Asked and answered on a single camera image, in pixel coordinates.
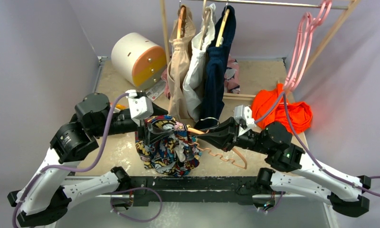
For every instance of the pink patterned garment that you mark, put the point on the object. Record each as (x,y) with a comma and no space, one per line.
(231,84)

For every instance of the yellow plastic bin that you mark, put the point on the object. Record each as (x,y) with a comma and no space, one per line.
(119,107)

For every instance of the beige hanging shorts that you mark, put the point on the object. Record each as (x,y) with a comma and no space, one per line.
(179,65)

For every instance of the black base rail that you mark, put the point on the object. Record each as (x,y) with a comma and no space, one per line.
(242,190)

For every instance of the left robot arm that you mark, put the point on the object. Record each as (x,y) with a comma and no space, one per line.
(77,147)

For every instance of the navy hanging shorts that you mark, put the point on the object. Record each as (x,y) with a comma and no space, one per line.
(218,53)

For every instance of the colourful comic print shorts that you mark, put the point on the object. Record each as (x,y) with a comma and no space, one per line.
(165,145)

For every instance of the white round drawer cabinet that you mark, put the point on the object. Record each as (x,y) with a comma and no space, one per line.
(139,60)

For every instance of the paper label card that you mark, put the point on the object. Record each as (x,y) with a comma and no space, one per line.
(156,90)

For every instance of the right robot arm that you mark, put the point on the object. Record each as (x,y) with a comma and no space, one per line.
(291,169)

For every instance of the pink plastic hanger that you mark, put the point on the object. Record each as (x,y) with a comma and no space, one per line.
(303,42)

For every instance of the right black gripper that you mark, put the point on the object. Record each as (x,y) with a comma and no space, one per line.
(231,134)

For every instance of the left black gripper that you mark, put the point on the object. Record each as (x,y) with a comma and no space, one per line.
(142,129)

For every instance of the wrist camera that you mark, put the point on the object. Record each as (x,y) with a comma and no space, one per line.
(243,116)
(140,105)

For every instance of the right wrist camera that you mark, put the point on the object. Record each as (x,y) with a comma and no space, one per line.
(243,116)

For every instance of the orange garment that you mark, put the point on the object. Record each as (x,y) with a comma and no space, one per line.
(300,113)

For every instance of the white hanging shorts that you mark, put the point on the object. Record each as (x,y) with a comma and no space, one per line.
(193,84)

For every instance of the wooden clothes rack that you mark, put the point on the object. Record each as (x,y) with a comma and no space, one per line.
(347,11)

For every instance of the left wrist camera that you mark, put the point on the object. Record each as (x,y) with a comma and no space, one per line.
(140,105)

